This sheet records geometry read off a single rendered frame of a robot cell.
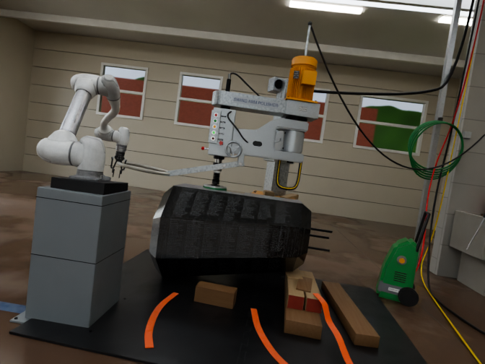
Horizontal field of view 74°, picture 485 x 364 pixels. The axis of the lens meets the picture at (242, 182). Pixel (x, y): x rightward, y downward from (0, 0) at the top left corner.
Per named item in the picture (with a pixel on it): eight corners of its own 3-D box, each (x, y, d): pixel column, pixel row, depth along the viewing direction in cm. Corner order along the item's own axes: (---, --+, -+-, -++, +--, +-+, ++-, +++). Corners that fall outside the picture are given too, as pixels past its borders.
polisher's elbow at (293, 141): (279, 151, 309) (282, 131, 308) (299, 154, 310) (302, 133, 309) (283, 151, 290) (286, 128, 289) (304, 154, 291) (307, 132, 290)
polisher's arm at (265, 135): (296, 173, 312) (304, 123, 309) (302, 175, 289) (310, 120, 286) (221, 163, 307) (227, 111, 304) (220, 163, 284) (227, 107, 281)
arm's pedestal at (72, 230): (92, 336, 185) (107, 198, 180) (9, 321, 188) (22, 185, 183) (128, 300, 234) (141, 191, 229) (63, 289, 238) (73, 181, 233)
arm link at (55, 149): (66, 157, 194) (28, 152, 191) (74, 171, 207) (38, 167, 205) (102, 70, 234) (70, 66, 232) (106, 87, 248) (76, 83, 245)
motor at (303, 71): (309, 107, 312) (315, 66, 310) (318, 102, 281) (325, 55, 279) (281, 104, 310) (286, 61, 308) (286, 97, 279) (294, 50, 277)
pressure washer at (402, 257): (413, 296, 323) (427, 210, 318) (417, 309, 291) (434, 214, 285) (375, 287, 336) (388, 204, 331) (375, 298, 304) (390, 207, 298)
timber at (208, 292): (193, 301, 243) (195, 285, 242) (198, 295, 255) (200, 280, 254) (232, 309, 238) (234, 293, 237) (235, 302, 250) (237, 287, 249)
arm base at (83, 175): (104, 182, 197) (105, 172, 197) (67, 178, 196) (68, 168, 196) (115, 181, 215) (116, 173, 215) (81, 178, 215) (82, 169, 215)
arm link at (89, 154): (99, 172, 199) (102, 136, 198) (68, 168, 197) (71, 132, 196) (107, 172, 215) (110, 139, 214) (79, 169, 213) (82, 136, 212)
